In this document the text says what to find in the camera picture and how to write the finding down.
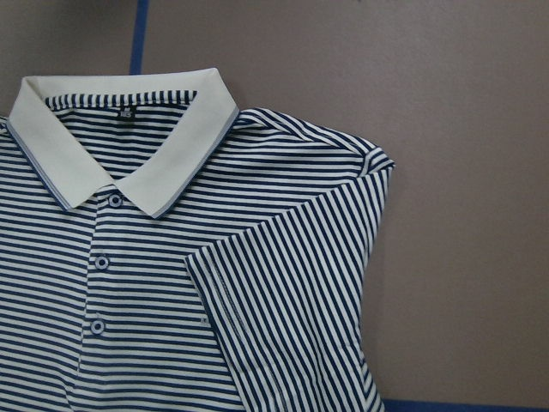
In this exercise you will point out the striped polo shirt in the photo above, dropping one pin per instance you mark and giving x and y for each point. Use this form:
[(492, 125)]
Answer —
[(164, 250)]

